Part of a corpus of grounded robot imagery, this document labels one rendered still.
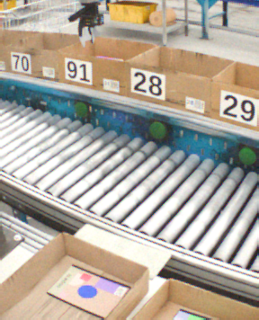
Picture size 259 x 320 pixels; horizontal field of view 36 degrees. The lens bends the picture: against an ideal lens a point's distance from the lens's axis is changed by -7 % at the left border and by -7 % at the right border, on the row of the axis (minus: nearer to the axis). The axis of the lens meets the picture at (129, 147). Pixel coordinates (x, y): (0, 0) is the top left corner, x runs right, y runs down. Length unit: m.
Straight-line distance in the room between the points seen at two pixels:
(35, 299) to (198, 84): 1.01
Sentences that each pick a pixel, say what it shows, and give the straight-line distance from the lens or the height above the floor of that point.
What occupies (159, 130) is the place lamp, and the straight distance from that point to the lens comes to 1.70.
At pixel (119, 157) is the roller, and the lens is 1.67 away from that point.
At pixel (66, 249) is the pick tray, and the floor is 0.78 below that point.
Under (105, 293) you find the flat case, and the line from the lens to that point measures 1.10.
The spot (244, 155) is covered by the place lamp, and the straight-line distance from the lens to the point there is 1.58.
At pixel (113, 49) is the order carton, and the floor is 0.99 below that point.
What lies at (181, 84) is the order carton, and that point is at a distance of 1.67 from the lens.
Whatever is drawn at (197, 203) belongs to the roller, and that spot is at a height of 0.74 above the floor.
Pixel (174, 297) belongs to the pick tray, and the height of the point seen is 0.78.
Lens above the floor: 1.62
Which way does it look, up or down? 30 degrees down
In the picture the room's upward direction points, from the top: 2 degrees counter-clockwise
